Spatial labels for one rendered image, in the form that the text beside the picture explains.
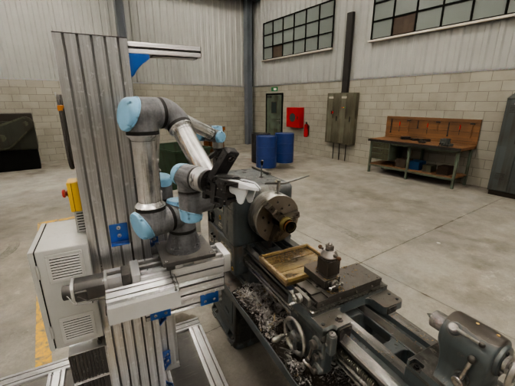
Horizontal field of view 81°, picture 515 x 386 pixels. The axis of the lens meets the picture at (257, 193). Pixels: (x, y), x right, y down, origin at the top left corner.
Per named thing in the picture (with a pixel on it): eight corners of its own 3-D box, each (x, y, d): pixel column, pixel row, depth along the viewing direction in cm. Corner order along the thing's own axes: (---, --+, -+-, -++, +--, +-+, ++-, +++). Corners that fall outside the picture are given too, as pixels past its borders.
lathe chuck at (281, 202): (247, 239, 195) (251, 192, 187) (288, 234, 210) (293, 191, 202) (254, 244, 187) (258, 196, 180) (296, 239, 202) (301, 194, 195)
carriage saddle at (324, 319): (287, 300, 146) (287, 289, 145) (357, 276, 167) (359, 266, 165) (327, 342, 121) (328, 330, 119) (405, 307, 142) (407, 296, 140)
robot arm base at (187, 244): (170, 258, 126) (168, 237, 123) (163, 243, 139) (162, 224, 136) (205, 250, 133) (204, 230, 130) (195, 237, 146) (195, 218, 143)
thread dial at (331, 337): (323, 350, 127) (325, 331, 124) (330, 347, 128) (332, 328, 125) (329, 357, 124) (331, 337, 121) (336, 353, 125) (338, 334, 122)
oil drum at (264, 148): (251, 165, 878) (251, 135, 852) (268, 164, 910) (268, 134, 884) (264, 169, 831) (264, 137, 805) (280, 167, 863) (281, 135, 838)
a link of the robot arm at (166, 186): (158, 201, 167) (155, 178, 164) (146, 196, 177) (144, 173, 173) (177, 197, 176) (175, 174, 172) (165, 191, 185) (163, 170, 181)
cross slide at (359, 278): (290, 292, 143) (290, 283, 142) (356, 269, 162) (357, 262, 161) (311, 312, 129) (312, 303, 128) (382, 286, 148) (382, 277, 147)
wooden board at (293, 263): (258, 261, 183) (258, 255, 182) (306, 248, 199) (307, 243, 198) (285, 286, 157) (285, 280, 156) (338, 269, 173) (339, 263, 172)
